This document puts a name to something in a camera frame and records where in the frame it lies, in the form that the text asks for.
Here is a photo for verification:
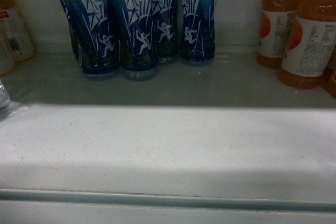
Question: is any white yellow drink bottle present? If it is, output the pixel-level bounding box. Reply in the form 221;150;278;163
1;0;34;75

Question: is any water bottle green label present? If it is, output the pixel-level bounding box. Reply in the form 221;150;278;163
0;82;12;120

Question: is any blue sports drink bottle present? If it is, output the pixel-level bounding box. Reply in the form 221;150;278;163
151;0;178;64
111;0;159;81
62;0;120;79
180;0;216;65

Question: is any white lower shelf board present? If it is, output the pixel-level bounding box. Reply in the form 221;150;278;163
1;52;335;223

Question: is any orange juice bottle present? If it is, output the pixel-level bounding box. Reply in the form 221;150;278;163
277;0;335;89
257;0;301;69

